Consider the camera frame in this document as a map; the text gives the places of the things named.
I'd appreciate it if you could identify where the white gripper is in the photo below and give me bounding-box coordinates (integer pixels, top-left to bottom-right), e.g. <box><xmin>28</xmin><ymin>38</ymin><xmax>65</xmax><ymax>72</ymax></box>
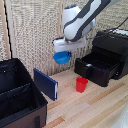
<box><xmin>52</xmin><ymin>35</ymin><xmax>87</xmax><ymax>57</ymax></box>

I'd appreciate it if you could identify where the blue plastic bowl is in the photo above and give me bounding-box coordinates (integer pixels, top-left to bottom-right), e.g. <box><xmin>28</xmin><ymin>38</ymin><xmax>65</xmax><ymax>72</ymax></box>
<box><xmin>52</xmin><ymin>50</ymin><xmax>73</xmax><ymax>65</ymax></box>

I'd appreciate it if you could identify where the black air fryer body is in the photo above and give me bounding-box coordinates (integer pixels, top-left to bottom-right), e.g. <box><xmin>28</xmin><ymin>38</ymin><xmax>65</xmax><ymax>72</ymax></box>
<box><xmin>91</xmin><ymin>28</ymin><xmax>128</xmax><ymax>80</ymax></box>

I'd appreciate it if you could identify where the red plastic cup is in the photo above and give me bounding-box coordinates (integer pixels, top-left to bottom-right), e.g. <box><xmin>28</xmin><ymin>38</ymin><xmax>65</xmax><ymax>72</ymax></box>
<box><xmin>75</xmin><ymin>77</ymin><xmax>89</xmax><ymax>94</ymax></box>

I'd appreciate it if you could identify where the dark blue book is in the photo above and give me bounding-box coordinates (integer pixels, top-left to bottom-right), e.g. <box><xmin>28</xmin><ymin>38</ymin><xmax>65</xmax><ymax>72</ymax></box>
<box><xmin>33</xmin><ymin>67</ymin><xmax>59</xmax><ymax>102</ymax></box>

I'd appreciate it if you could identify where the beige bamboo screen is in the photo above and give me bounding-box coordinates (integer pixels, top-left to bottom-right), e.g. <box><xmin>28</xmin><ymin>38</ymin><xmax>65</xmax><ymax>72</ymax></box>
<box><xmin>0</xmin><ymin>0</ymin><xmax>128</xmax><ymax>78</ymax></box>

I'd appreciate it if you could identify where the black fabric storage box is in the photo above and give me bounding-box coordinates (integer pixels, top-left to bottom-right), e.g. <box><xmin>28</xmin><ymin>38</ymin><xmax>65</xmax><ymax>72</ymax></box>
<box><xmin>0</xmin><ymin>58</ymin><xmax>49</xmax><ymax>128</ymax></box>

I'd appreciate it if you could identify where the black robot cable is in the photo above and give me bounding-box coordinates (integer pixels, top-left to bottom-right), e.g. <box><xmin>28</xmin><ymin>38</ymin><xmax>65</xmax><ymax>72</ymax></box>
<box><xmin>94</xmin><ymin>17</ymin><xmax>128</xmax><ymax>36</ymax></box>

